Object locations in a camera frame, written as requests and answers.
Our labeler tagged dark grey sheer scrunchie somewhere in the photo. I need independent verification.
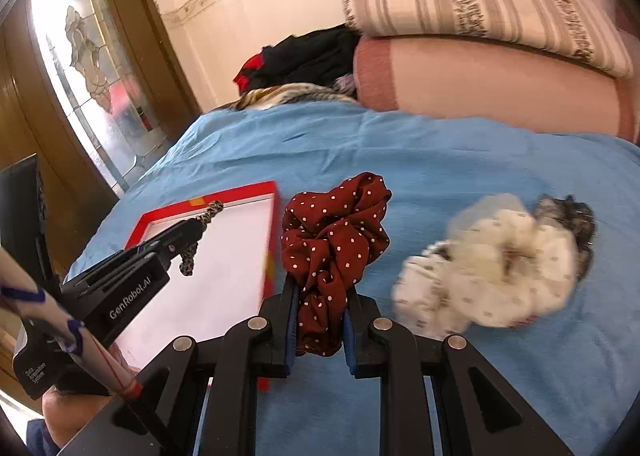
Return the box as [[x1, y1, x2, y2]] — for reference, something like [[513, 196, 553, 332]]
[[534, 194, 597, 282]]

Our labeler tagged dark monitor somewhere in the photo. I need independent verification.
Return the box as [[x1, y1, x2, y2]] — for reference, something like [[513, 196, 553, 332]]
[[0, 154, 60, 294]]

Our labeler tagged leopard print hair tie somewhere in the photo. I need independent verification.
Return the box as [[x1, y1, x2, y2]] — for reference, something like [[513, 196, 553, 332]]
[[178, 199, 226, 278]]

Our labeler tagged maroon polka dot scrunchie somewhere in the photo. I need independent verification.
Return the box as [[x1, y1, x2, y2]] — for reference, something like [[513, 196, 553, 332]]
[[280, 172, 392, 356]]

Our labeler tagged red white box tray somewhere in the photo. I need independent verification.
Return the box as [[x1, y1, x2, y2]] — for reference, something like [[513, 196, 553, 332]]
[[116, 181, 280, 369]]

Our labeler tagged light blue bed cover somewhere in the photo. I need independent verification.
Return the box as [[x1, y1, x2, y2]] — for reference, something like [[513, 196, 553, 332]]
[[72, 102, 639, 455]]

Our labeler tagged pink bolster cushion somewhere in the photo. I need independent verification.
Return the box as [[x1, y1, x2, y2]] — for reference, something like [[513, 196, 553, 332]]
[[354, 36, 639, 143]]

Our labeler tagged wooden door with glass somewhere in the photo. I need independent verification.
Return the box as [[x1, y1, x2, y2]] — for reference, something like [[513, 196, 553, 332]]
[[1, 0, 200, 271]]

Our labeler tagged black clothing pile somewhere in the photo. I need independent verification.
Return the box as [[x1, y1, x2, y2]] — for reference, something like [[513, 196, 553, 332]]
[[233, 25, 361, 95]]

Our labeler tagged cream dotted sheer scrunchie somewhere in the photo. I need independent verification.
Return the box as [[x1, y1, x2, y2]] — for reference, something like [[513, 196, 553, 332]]
[[392, 194, 579, 340]]

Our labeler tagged striped floral pillow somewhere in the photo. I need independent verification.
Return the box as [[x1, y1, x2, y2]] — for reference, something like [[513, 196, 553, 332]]
[[343, 0, 634, 78]]

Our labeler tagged white patterned sleeve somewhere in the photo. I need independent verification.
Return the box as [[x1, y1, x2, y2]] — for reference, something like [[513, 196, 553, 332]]
[[1, 248, 142, 401]]

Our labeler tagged leaf print fabric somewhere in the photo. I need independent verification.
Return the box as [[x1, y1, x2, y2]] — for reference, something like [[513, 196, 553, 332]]
[[219, 82, 358, 110]]

